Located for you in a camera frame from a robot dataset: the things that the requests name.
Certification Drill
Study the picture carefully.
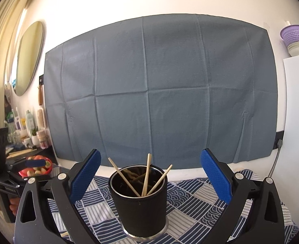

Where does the wooden chopstick left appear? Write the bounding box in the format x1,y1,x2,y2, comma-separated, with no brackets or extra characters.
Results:
108,158,141,197

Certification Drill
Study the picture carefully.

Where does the green-capped lotion bottle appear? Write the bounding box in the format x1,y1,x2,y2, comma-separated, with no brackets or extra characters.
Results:
25,110,36,137

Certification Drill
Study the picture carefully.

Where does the person's left hand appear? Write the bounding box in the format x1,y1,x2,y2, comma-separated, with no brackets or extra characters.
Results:
9,197,20,216

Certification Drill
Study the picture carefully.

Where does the wooden chopstick right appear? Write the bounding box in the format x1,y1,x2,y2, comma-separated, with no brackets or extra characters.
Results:
146,164,173,196

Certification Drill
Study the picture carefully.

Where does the wooden chopstick middle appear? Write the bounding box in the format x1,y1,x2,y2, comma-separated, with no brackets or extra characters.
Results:
142,153,152,197

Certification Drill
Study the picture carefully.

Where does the grey power cable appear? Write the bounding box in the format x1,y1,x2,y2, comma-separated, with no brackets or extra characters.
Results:
268,139,283,179

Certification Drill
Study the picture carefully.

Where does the red strawberry basket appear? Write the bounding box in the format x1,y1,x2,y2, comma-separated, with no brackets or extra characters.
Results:
19,155,53,178

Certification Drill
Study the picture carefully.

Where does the white refrigerator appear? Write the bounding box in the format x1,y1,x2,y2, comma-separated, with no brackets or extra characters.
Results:
273,56,299,226

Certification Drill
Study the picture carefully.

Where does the grey-blue hanging cloth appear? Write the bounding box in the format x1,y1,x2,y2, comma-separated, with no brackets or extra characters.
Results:
44,14,278,169

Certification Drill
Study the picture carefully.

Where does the purple plastic colander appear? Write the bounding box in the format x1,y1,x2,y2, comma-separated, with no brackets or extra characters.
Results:
280,25,299,47

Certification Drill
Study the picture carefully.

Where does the blue patterned tablecloth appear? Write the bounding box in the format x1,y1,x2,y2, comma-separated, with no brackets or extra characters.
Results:
47,168,299,244

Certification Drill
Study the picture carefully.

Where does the black cylindrical utensil holder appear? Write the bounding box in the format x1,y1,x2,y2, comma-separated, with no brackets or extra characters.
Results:
108,165,168,241

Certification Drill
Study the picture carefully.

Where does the wooden chopstick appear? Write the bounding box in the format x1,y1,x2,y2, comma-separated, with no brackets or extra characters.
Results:
142,153,152,197
108,158,141,197
146,164,173,196

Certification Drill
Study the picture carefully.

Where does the oval wall mirror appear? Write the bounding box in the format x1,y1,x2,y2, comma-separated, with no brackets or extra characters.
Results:
14,21,45,96

